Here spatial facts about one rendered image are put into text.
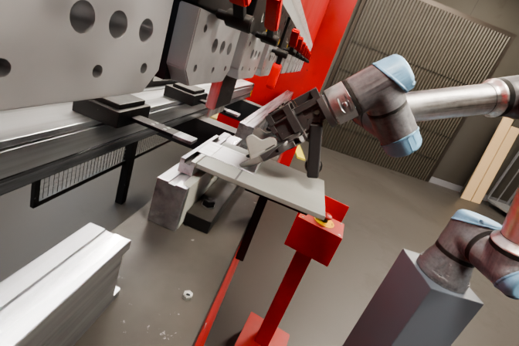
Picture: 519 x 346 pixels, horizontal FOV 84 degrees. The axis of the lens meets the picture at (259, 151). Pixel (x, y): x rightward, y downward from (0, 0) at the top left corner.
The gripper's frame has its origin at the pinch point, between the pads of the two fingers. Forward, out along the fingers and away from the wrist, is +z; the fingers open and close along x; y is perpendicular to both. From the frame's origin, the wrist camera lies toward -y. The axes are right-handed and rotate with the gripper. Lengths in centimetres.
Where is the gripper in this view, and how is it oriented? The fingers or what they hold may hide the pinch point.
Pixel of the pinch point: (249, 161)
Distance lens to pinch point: 63.2
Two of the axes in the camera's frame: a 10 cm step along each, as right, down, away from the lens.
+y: -4.9, -8.6, -1.6
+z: -8.5, 4.4, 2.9
